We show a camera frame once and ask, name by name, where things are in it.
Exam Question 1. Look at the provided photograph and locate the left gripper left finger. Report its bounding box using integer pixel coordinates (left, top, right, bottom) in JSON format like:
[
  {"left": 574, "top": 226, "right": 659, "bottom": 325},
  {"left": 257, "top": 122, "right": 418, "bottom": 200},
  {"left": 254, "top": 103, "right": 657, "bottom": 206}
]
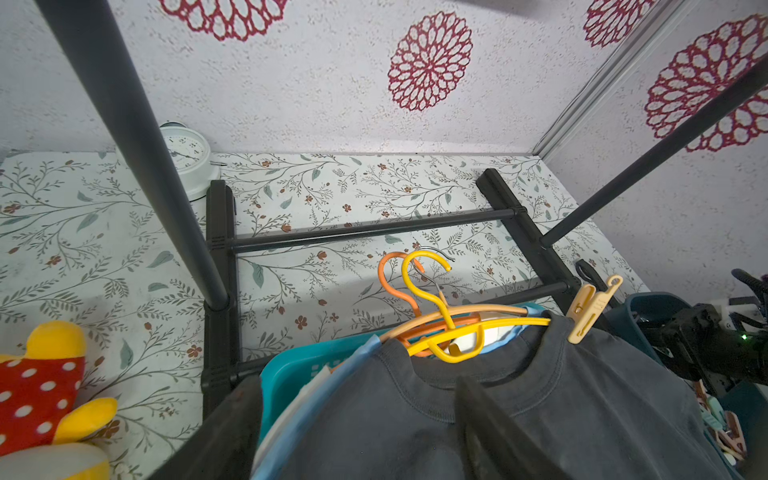
[{"left": 151, "top": 376, "right": 263, "bottom": 480}]

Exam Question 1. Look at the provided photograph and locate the beige clothespin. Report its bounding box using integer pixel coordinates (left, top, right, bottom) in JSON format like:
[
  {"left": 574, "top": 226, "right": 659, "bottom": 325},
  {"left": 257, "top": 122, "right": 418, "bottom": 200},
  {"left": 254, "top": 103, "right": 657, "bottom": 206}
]
[{"left": 566, "top": 275, "right": 624, "bottom": 345}]

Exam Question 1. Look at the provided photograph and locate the white alarm clock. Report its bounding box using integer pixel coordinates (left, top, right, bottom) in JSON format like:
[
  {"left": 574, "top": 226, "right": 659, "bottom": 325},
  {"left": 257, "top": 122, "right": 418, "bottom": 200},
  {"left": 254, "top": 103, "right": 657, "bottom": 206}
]
[{"left": 160, "top": 122, "right": 221, "bottom": 202}]

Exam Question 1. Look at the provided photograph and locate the dark teal clothespin bin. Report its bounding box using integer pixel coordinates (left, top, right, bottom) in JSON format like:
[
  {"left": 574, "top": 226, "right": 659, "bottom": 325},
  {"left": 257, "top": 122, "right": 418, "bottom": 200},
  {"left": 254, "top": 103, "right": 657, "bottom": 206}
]
[{"left": 605, "top": 292, "right": 767, "bottom": 479}]

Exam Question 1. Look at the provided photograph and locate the yellow plastic hanger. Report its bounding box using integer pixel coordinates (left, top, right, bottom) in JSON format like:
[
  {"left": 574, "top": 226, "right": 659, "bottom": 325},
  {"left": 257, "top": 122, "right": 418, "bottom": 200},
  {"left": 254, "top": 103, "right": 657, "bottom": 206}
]
[{"left": 382, "top": 250, "right": 550, "bottom": 364}]

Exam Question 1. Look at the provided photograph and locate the dark grey t-shirt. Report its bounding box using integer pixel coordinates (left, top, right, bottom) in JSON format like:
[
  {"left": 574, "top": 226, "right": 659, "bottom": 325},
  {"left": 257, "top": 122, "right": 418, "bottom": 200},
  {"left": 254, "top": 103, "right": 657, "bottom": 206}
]
[{"left": 277, "top": 314, "right": 732, "bottom": 479}]

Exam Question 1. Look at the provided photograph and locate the yellow plush toy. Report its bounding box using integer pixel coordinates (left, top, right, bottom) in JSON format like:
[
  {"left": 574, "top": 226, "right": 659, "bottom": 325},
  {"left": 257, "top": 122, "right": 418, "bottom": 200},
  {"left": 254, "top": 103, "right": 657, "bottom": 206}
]
[{"left": 1, "top": 321, "right": 118, "bottom": 479}]

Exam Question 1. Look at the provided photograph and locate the light blue garment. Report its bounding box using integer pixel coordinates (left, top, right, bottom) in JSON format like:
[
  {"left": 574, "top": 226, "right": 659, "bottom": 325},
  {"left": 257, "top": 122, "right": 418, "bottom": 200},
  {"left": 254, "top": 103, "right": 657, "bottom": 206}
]
[{"left": 253, "top": 327, "right": 558, "bottom": 479}]

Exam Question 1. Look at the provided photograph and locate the teal laundry basket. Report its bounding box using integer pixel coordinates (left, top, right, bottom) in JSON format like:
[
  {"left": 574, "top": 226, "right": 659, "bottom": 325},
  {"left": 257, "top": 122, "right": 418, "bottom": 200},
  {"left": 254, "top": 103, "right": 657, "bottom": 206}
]
[{"left": 259, "top": 302, "right": 547, "bottom": 445}]

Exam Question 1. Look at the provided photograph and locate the colourful clothespins pile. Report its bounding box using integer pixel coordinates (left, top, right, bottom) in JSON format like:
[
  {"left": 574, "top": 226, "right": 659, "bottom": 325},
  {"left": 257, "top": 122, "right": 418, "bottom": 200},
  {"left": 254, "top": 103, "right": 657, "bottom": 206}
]
[{"left": 693, "top": 380, "right": 748, "bottom": 466}]

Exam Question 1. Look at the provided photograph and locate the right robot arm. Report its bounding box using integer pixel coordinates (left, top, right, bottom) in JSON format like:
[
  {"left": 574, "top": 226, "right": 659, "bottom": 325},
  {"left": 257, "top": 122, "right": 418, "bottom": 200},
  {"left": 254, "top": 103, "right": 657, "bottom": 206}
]
[{"left": 639, "top": 269, "right": 767, "bottom": 395}]

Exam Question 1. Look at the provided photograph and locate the black clothes rack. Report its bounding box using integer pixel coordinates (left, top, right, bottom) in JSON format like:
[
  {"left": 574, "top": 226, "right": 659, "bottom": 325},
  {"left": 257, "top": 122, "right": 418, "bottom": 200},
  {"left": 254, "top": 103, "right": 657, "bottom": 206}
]
[{"left": 34, "top": 0, "right": 768, "bottom": 421}]

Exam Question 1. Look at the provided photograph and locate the orange plastic hanger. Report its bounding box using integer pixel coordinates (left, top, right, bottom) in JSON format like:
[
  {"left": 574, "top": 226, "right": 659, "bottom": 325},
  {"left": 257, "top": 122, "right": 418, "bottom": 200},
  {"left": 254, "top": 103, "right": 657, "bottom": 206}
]
[{"left": 378, "top": 251, "right": 541, "bottom": 363}]

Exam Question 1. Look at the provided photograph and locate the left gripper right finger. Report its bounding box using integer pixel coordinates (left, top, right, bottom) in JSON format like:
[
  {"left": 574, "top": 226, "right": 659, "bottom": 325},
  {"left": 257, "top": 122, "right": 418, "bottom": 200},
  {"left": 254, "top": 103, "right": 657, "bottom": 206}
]
[{"left": 454, "top": 377, "right": 569, "bottom": 479}]

